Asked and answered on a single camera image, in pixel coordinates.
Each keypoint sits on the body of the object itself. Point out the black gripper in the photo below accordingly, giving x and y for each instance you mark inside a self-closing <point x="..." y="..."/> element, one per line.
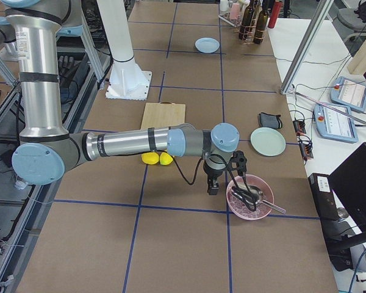
<point x="211" y="176"/>

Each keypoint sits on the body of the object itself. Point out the light blue plate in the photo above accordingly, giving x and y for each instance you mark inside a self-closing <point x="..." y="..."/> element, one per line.
<point x="207" y="45"/>

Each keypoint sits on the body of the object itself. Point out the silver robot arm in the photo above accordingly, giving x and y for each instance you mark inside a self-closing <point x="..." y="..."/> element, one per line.
<point x="47" y="150"/>

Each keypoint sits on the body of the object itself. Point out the green plate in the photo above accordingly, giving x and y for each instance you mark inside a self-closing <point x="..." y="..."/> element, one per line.
<point x="268" y="141"/>

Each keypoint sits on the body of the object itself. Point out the clear ice cubes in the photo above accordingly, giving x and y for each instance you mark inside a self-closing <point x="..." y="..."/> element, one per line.
<point x="239" y="208"/>

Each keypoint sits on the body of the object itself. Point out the metal ice scoop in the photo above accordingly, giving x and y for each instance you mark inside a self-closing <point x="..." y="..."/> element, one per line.
<point x="251" y="196"/>

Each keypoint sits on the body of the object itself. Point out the pink bowl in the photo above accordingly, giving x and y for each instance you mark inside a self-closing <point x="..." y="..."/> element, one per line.
<point x="260" y="183"/>

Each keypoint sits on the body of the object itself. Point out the yellow lemon far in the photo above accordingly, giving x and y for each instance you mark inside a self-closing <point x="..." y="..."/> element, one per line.
<point x="165" y="159"/>

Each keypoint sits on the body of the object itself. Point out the yellow lemon near board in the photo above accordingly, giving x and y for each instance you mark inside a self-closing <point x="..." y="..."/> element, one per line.
<point x="150" y="158"/>

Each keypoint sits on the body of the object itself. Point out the grey folded cloth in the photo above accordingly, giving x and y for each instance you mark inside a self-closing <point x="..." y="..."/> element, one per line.
<point x="270" y="120"/>

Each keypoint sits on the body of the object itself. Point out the wooden cutting board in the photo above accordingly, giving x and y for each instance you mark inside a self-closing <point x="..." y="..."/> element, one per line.
<point x="159" y="115"/>

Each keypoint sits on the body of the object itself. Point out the black computer box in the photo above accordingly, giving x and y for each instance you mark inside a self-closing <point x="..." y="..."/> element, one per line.
<point x="323" y="197"/>

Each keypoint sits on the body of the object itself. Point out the teach pendant near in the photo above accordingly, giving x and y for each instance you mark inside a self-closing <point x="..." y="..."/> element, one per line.
<point x="334" y="126"/>

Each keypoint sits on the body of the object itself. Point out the teach pendant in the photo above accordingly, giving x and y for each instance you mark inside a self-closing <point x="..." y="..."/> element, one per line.
<point x="334" y="126"/>
<point x="349" y="93"/>

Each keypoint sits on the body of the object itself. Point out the black monitor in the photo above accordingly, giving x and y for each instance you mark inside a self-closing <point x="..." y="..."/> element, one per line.
<point x="348" y="181"/>

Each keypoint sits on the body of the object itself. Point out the dark wine bottle front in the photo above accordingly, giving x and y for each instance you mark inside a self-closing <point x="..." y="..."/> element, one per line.
<point x="261" y="23"/>

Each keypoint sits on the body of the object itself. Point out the dark wine bottle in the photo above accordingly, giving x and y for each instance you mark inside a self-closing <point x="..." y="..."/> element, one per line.
<point x="247" y="19"/>
<point x="261" y="23"/>

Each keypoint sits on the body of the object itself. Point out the teach pendant far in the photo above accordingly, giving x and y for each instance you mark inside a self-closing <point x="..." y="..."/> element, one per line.
<point x="349" y="93"/>

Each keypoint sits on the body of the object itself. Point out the pink cup top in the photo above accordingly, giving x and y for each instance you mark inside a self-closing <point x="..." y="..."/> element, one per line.
<point x="234" y="12"/>

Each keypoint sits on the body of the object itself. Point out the dark wine bottle middle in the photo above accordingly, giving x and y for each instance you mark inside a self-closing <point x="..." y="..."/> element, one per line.
<point x="247" y="19"/>

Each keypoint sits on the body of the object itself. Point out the red cylinder bottle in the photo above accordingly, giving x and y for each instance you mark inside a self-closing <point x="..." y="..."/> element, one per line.
<point x="275" y="13"/>

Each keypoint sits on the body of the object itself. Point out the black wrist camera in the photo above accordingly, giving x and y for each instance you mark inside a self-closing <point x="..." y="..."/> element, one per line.
<point x="238" y="163"/>

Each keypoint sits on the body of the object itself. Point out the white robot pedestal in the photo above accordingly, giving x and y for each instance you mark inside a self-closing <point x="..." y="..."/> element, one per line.
<point x="127" y="80"/>

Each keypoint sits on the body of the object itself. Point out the copper wire bottle rack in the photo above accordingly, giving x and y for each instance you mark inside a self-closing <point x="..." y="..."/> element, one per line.
<point x="253" y="33"/>

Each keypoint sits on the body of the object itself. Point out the aluminium frame post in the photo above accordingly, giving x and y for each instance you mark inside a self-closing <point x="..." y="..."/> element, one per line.
<point x="311" y="31"/>

